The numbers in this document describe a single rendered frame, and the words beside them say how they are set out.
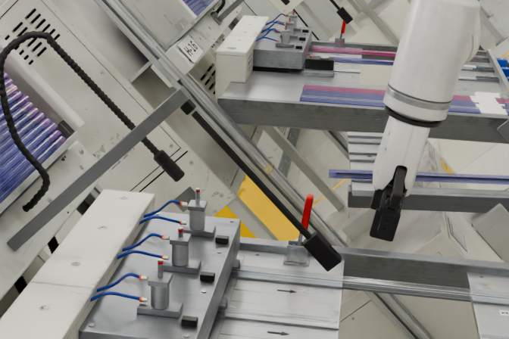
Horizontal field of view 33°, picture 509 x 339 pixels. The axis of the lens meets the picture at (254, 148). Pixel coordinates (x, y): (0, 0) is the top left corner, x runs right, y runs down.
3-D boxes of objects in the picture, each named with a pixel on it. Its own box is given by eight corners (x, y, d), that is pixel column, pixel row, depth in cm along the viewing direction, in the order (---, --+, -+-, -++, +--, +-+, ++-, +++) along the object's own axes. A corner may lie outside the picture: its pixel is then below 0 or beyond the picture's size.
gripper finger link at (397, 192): (398, 149, 114) (387, 186, 116) (398, 173, 107) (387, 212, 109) (407, 151, 114) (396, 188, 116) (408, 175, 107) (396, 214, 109)
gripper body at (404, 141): (386, 88, 117) (365, 163, 121) (387, 110, 108) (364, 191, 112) (441, 102, 117) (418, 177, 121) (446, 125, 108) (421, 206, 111)
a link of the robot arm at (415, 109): (387, 74, 116) (382, 95, 117) (388, 92, 108) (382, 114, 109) (448, 89, 116) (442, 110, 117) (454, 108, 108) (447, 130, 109)
